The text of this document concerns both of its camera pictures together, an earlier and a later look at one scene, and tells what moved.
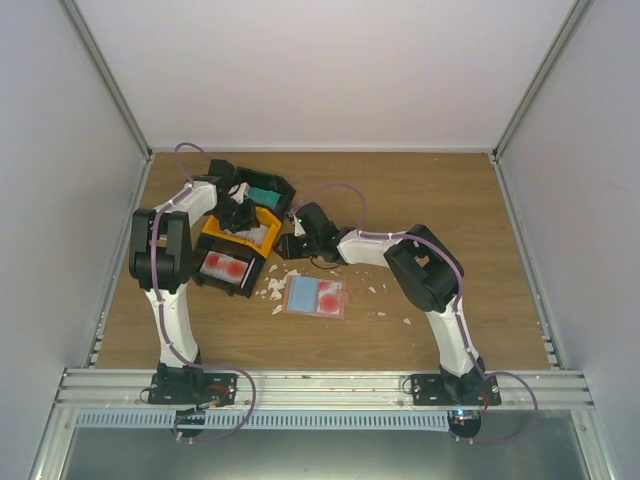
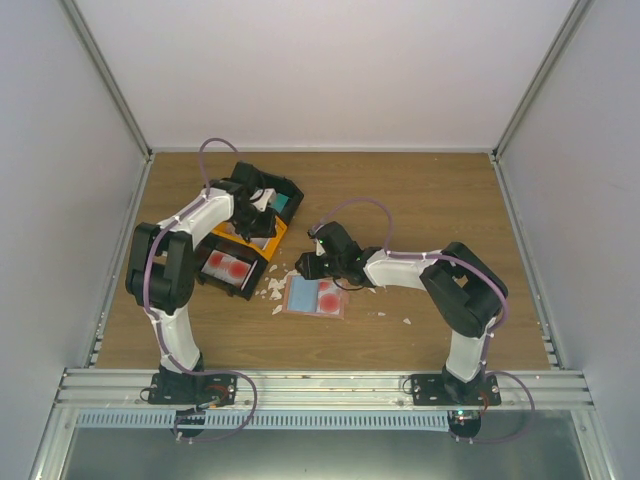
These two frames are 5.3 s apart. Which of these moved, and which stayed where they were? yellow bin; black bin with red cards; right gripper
Moved: right gripper
Stayed: yellow bin; black bin with red cards
